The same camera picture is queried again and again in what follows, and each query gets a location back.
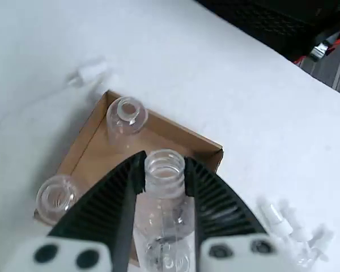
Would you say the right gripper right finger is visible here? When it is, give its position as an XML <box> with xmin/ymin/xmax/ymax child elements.
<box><xmin>183</xmin><ymin>157</ymin><xmax>290</xmax><ymax>272</ymax></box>

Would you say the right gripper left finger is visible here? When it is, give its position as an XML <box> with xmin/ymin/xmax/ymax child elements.
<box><xmin>13</xmin><ymin>150</ymin><xmax>147</xmax><ymax>272</ymax></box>

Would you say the clear plastic bottle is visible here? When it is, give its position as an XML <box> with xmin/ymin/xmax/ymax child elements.
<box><xmin>36</xmin><ymin>175</ymin><xmax>80</xmax><ymax>227</ymax></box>
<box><xmin>133</xmin><ymin>150</ymin><xmax>198</xmax><ymax>272</ymax></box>
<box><xmin>106</xmin><ymin>96</ymin><xmax>149</xmax><ymax>146</ymax></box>

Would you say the cardboard box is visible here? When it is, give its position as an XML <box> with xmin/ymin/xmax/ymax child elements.
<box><xmin>33</xmin><ymin>90</ymin><xmax>224</xmax><ymax>267</ymax></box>

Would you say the black crate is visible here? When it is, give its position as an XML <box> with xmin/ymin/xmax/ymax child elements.
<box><xmin>193</xmin><ymin>0</ymin><xmax>340</xmax><ymax>62</ymax></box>

